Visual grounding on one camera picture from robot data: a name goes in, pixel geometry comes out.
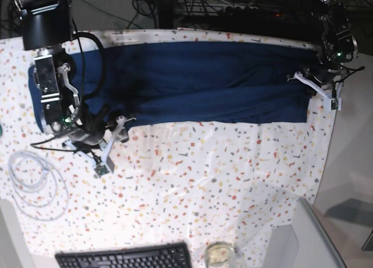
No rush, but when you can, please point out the dark blue t-shirt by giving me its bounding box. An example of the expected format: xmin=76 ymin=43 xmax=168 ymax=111
xmin=27 ymin=41 xmax=321 ymax=132

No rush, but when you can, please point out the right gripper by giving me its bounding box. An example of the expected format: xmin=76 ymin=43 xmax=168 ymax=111
xmin=62 ymin=115 xmax=136 ymax=177

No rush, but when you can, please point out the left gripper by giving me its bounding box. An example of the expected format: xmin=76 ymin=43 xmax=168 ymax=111
xmin=287 ymin=64 xmax=346 ymax=111

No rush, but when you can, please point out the clear glass jar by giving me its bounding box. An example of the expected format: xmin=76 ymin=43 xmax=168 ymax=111
xmin=204 ymin=242 xmax=237 ymax=268

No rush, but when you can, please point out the terrazzo patterned table cloth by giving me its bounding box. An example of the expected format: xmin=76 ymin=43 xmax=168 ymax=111
xmin=1 ymin=38 xmax=336 ymax=267

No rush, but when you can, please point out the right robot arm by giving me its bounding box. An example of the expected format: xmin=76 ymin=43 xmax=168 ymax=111
xmin=13 ymin=0 xmax=129 ymax=177

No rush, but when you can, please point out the black computer keyboard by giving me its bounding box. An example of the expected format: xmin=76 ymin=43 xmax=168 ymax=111
xmin=55 ymin=242 xmax=192 ymax=268

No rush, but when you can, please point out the coiled white cable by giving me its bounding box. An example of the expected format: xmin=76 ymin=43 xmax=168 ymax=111
xmin=8 ymin=150 xmax=70 ymax=222

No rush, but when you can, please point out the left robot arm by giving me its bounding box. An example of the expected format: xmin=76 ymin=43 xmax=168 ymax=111
xmin=293 ymin=0 xmax=365 ymax=111

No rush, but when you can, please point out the grey monitor edge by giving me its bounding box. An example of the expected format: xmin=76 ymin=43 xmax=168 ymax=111
xmin=291 ymin=198 xmax=346 ymax=268

